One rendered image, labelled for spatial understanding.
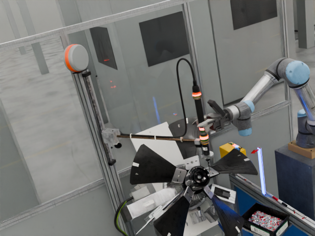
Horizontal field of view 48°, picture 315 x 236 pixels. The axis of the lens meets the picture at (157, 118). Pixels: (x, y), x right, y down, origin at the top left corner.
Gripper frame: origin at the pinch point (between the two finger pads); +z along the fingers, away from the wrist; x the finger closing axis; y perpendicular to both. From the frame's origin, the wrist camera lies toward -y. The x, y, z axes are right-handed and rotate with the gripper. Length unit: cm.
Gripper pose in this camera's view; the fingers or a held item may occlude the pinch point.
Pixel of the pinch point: (196, 123)
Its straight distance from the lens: 184.3
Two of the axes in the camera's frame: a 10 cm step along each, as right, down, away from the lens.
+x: -4.4, -2.6, 8.6
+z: -8.8, 3.3, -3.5
